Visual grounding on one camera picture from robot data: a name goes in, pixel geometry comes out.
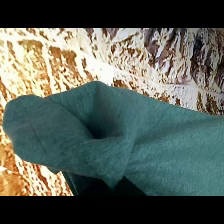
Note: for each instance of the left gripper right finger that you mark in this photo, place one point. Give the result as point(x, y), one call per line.
point(130, 189)

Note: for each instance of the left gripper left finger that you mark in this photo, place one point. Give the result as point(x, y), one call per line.
point(87, 188)

